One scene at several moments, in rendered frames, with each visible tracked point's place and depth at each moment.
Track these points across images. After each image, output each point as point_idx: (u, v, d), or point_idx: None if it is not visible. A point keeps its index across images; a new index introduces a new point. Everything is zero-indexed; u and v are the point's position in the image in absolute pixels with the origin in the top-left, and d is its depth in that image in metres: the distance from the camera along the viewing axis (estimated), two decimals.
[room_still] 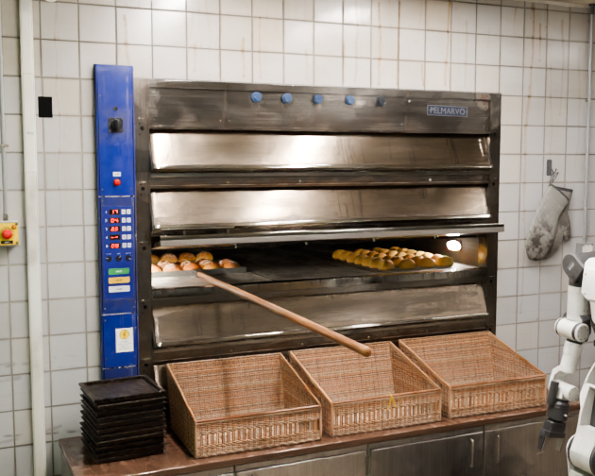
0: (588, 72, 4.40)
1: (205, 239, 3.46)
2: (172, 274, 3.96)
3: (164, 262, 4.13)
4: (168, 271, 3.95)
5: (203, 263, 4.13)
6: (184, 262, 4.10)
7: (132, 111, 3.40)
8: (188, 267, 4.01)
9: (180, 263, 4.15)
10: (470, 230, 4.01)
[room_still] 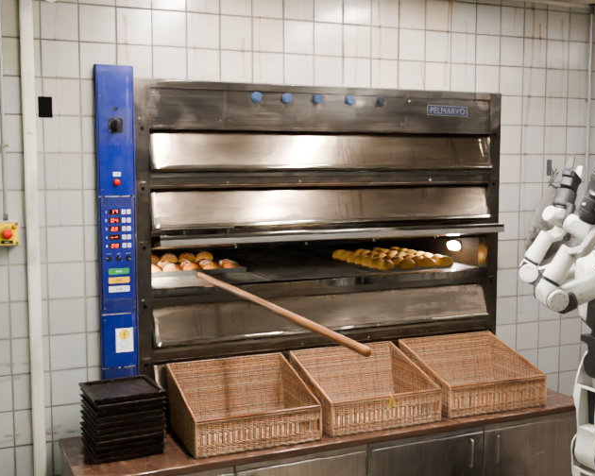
0: (588, 72, 4.40)
1: (205, 239, 3.46)
2: (172, 274, 3.96)
3: (164, 262, 4.13)
4: (168, 271, 3.95)
5: (203, 263, 4.13)
6: (184, 262, 4.10)
7: (132, 111, 3.40)
8: (188, 267, 4.01)
9: (180, 263, 4.15)
10: (470, 230, 4.01)
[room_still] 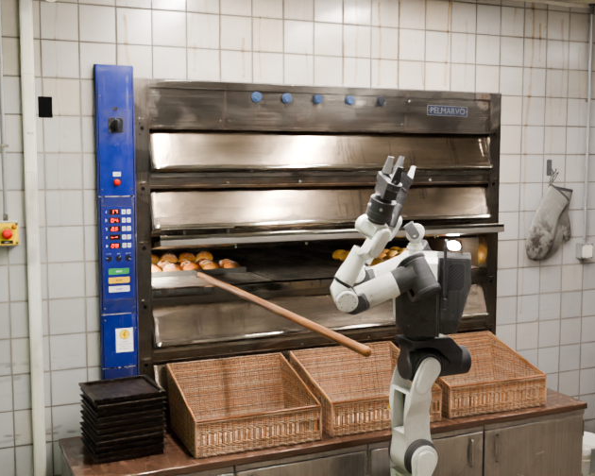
0: (588, 72, 4.40)
1: (205, 239, 3.46)
2: (172, 274, 3.96)
3: (164, 262, 4.13)
4: (168, 271, 3.95)
5: (203, 263, 4.13)
6: (184, 262, 4.10)
7: (132, 111, 3.40)
8: (188, 267, 4.01)
9: (180, 263, 4.15)
10: (470, 230, 4.01)
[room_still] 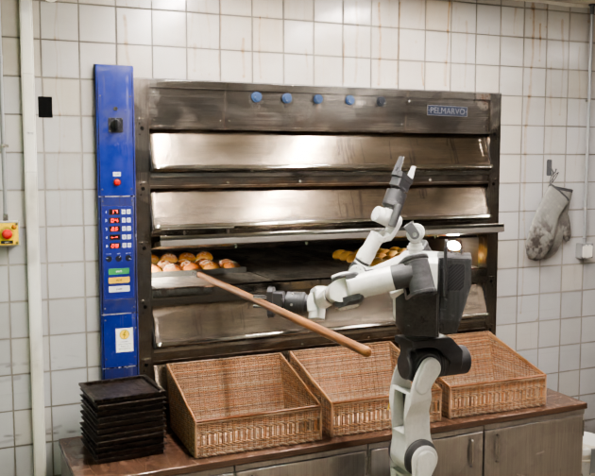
0: (588, 72, 4.40)
1: (205, 239, 3.46)
2: (172, 274, 3.96)
3: (164, 262, 4.13)
4: (168, 271, 3.95)
5: (203, 263, 4.13)
6: (184, 262, 4.10)
7: (132, 111, 3.40)
8: (188, 267, 4.01)
9: (180, 263, 4.15)
10: (470, 230, 4.01)
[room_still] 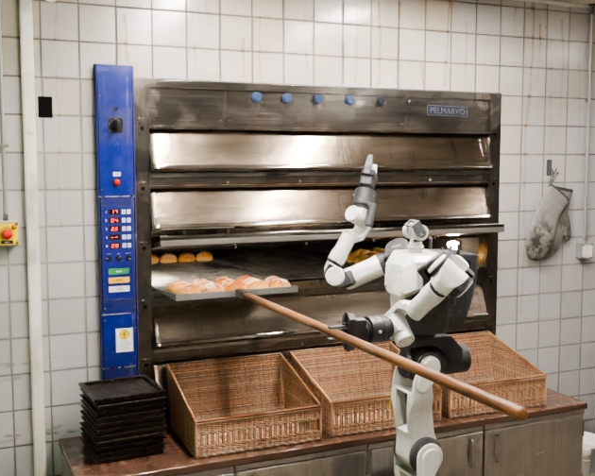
0: (588, 72, 4.40)
1: (205, 239, 3.46)
2: (212, 295, 3.34)
3: (201, 280, 3.50)
4: (209, 292, 3.33)
5: (247, 282, 3.51)
6: (226, 280, 3.47)
7: (132, 111, 3.40)
8: (231, 287, 3.39)
9: (220, 282, 3.53)
10: (470, 230, 4.01)
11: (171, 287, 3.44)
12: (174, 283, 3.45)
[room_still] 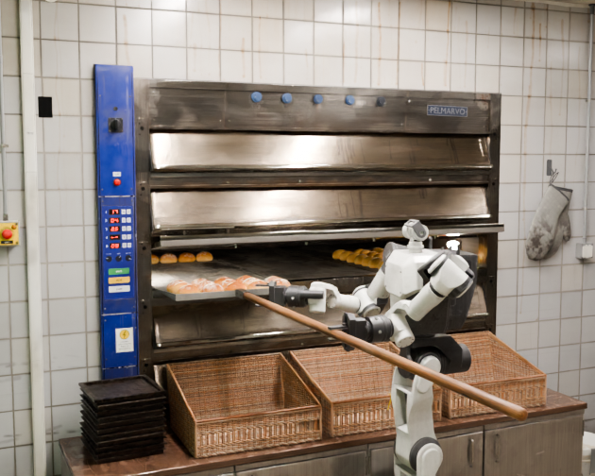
0: (588, 72, 4.40)
1: (205, 239, 3.46)
2: (212, 296, 3.34)
3: (201, 280, 3.50)
4: (209, 292, 3.33)
5: (247, 282, 3.51)
6: (226, 280, 3.47)
7: (132, 111, 3.40)
8: (231, 287, 3.39)
9: (220, 282, 3.53)
10: (470, 230, 4.01)
11: (171, 287, 3.44)
12: (174, 283, 3.45)
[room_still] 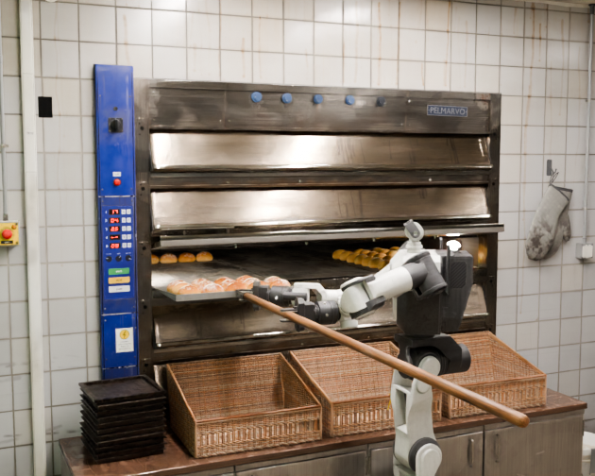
0: (588, 72, 4.40)
1: (205, 239, 3.46)
2: (212, 296, 3.34)
3: (201, 280, 3.50)
4: (209, 293, 3.33)
5: (247, 282, 3.51)
6: (226, 280, 3.48)
7: (132, 111, 3.40)
8: (231, 287, 3.40)
9: (220, 282, 3.53)
10: (470, 230, 4.01)
11: (171, 287, 3.45)
12: (174, 283, 3.45)
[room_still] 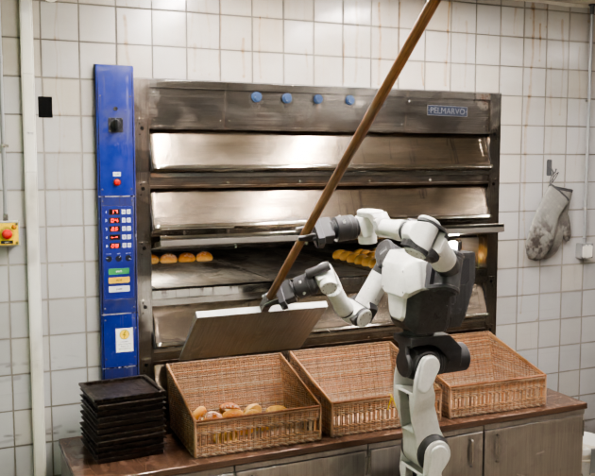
0: (588, 72, 4.40)
1: (205, 239, 3.46)
2: (236, 312, 3.10)
3: None
4: (230, 309, 3.10)
5: None
6: None
7: (132, 111, 3.40)
8: None
9: None
10: (470, 230, 4.01)
11: None
12: None
